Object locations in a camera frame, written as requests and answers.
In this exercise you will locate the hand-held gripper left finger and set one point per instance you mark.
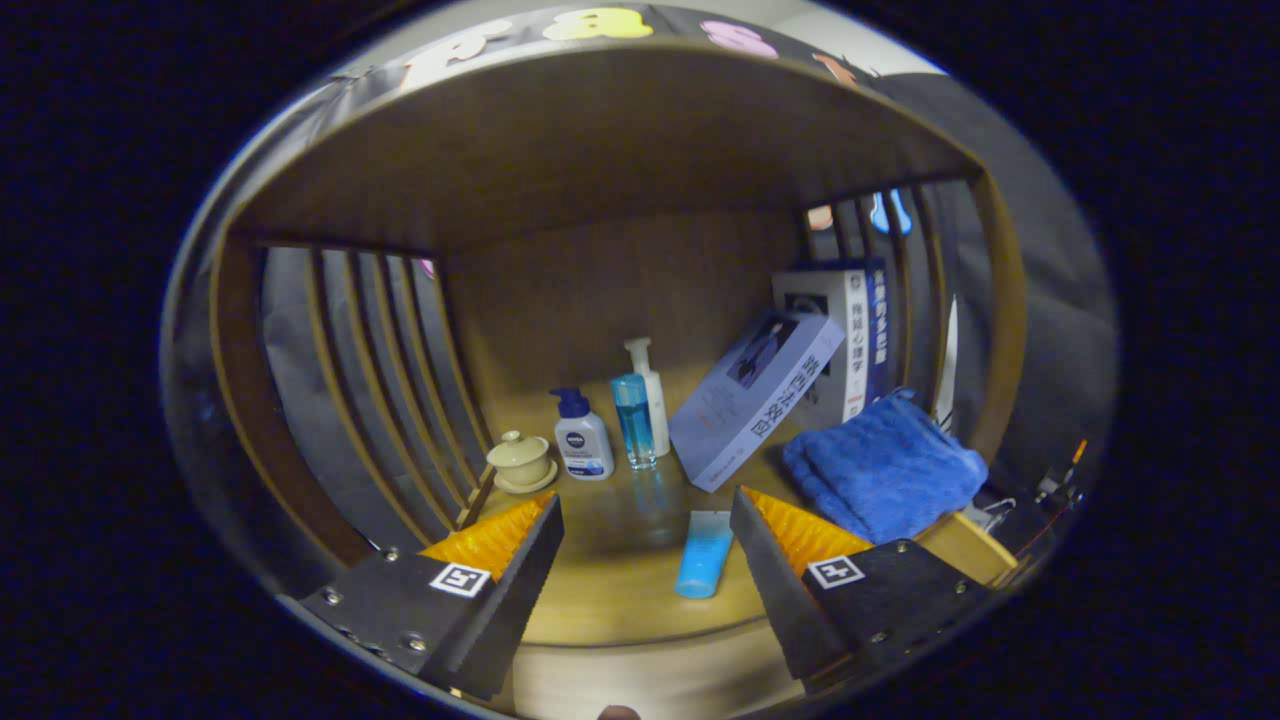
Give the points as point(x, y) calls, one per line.
point(505, 610)

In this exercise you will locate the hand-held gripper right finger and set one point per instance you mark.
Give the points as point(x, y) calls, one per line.
point(775, 600)

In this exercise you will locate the blue tube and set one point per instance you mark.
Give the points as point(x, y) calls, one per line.
point(703, 555)

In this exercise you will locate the wooden drawer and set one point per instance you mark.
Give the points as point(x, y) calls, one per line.
point(650, 680)

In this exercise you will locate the wooden countertop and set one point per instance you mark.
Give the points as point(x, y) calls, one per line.
point(620, 590)

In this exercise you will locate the wooden cabinet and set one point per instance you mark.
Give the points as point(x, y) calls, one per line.
point(600, 150)

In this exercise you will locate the beige lidded teacup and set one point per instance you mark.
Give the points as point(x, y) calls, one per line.
point(520, 462)

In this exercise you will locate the blue folded towel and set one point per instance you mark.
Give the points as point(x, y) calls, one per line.
point(885, 470)

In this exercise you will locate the white bottle with blue cap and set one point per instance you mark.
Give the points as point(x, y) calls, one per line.
point(583, 445)

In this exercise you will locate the lavender book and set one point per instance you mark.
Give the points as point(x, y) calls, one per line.
point(750, 400)

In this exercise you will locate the clear blue bottle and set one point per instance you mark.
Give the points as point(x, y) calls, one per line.
point(635, 425)

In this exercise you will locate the white pump bottle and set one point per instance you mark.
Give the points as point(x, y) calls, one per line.
point(657, 400)

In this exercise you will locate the white book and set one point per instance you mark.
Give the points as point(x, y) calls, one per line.
point(850, 320)

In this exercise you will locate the dark blue book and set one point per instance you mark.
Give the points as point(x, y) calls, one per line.
point(877, 320)

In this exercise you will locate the black orange tool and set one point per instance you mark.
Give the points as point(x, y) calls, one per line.
point(1060, 480)

